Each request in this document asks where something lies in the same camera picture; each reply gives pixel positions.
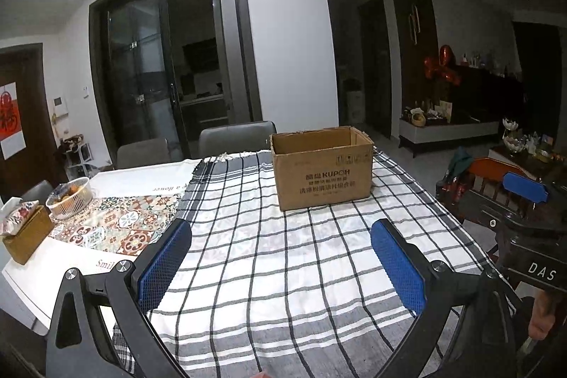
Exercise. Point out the dark hallway door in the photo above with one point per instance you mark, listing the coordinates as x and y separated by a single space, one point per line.
375 68

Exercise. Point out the black white checked tablecloth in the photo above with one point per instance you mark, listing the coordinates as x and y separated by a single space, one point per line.
274 271

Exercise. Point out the white wall intercom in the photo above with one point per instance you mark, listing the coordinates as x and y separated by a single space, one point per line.
60 105

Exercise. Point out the large grey dining chair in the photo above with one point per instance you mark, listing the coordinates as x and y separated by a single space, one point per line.
234 139

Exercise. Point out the dark tall cabinet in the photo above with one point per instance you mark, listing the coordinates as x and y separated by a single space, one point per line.
416 63

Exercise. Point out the patterned table runner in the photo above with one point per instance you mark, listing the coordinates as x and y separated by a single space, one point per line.
119 223

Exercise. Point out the dark framed sliding glass door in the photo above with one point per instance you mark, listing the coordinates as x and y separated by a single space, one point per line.
146 72

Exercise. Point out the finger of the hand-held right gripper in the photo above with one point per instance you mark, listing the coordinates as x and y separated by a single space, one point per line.
525 186

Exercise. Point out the white shoe rack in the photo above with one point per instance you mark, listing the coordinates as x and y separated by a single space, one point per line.
77 154

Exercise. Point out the white lettered table mat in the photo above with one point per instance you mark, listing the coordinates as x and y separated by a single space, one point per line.
133 178

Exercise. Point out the red foil balloons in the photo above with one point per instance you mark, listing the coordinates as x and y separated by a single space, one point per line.
443 68

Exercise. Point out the wooden tissue box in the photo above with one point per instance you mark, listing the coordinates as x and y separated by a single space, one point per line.
26 234

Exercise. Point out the brown wooden door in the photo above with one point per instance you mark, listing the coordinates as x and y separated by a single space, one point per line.
31 121

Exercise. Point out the red white door poster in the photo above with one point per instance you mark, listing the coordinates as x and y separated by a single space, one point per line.
11 116

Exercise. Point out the brown wooden chair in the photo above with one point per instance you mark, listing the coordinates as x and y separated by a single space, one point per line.
487 183

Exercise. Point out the brown cardboard box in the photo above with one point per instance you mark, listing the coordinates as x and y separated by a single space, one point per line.
319 183

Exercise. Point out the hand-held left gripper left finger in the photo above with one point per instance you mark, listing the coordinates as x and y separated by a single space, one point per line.
161 271

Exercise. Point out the silver refrigerator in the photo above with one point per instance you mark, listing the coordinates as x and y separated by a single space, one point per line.
228 59

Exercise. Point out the person's right hand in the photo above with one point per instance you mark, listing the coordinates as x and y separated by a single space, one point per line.
541 316

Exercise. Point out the green cloth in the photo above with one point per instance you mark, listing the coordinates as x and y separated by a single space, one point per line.
460 161

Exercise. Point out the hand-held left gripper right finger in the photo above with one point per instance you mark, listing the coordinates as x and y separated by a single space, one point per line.
398 271

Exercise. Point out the dark side table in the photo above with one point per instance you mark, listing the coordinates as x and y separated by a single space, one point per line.
545 165

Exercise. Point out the small grey dining chair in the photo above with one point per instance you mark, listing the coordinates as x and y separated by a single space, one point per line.
141 152

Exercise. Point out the lotus shaped ornament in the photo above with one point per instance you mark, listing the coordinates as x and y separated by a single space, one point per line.
514 136

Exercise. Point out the white dark sideboard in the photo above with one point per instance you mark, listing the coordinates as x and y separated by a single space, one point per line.
447 130

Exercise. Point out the yellow round ornament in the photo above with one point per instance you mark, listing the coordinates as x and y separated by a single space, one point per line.
417 119

